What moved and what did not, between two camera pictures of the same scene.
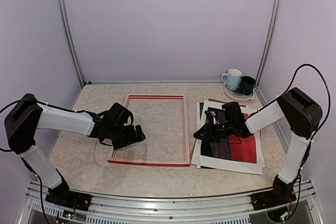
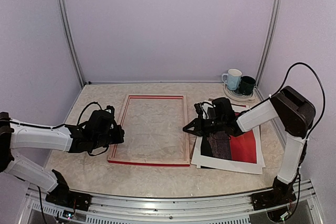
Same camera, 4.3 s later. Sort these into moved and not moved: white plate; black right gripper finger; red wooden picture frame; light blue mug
Moved: black right gripper finger
Not moved: light blue mug; red wooden picture frame; white plate
